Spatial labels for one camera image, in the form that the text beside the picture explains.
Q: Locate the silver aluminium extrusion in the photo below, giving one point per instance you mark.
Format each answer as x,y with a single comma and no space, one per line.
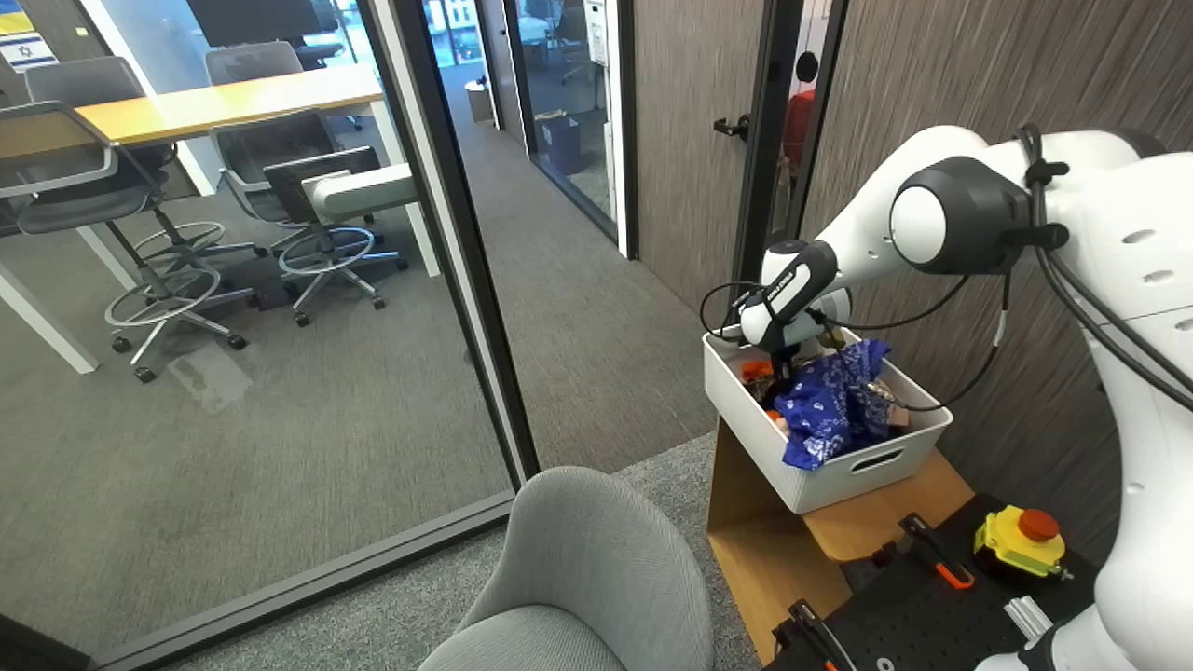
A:
1031,619

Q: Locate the beige cloth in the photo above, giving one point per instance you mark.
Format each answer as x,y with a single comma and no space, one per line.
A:
895,405

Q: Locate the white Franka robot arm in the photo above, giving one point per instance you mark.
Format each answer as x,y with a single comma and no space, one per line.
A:
1120,247

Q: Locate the black glass wall post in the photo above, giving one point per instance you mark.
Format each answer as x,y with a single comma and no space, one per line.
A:
460,247

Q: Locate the yellow emergency stop button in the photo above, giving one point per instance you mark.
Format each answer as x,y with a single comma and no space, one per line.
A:
1019,545

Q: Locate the black framed glass door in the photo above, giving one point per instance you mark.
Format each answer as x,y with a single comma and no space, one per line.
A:
560,98

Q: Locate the blue paisley bandana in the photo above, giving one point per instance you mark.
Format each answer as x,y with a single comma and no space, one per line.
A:
825,412

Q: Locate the orange cloth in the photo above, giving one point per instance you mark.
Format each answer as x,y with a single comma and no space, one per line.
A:
756,370

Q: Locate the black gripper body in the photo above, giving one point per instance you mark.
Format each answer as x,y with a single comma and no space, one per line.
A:
775,352

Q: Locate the grey shell chair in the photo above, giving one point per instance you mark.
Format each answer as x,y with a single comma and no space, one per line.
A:
583,585

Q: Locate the black perforated robot table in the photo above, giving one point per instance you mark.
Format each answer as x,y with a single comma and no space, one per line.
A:
917,619

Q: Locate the white plastic storage bin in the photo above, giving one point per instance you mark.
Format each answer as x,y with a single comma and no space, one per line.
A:
860,470

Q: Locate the grey office stool chair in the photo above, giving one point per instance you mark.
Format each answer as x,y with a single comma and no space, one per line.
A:
88,190
298,190

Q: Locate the grey padded chair back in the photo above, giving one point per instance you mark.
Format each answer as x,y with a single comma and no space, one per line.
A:
358,192

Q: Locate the dark office chair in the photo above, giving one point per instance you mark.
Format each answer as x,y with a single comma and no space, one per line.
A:
267,26

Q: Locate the wooden top office table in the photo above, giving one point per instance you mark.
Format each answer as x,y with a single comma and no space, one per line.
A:
224,105

